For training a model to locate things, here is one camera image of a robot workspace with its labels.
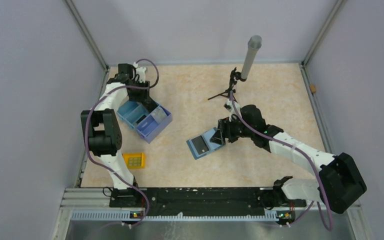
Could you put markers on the aluminium table frame rail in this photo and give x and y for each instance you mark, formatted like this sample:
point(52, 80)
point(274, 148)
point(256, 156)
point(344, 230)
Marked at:
point(324, 132)

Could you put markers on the silver grey credit card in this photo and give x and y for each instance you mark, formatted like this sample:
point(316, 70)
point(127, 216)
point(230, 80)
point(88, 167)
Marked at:
point(158, 114)

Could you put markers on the white toothed cable strip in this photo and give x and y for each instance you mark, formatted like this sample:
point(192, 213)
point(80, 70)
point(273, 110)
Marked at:
point(128, 216)

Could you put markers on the yellow toy brick block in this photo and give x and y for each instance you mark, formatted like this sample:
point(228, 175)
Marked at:
point(135, 160)

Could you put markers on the blue compartment organizer tray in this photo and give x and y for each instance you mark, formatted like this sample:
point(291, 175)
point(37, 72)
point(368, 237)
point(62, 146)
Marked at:
point(139, 119)

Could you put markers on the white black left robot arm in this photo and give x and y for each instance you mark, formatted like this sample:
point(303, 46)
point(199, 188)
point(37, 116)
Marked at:
point(101, 131)

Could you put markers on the grey tube on stand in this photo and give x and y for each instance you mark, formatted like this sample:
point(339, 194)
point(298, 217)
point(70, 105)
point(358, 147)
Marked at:
point(253, 46)

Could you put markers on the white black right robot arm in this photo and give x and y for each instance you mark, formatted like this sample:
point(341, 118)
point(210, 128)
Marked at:
point(297, 152)

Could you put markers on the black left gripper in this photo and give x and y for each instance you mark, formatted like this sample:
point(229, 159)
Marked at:
point(143, 96)

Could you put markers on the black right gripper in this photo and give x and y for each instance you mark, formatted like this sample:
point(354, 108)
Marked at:
point(217, 137)

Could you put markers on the blue leather card holder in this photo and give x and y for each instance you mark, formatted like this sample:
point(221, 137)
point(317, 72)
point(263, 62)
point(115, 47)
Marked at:
point(212, 146)

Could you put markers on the black mini tripod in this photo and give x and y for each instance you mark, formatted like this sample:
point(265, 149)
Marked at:
point(234, 77)

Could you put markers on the black credit card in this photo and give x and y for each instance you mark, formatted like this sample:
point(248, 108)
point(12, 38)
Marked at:
point(200, 145)

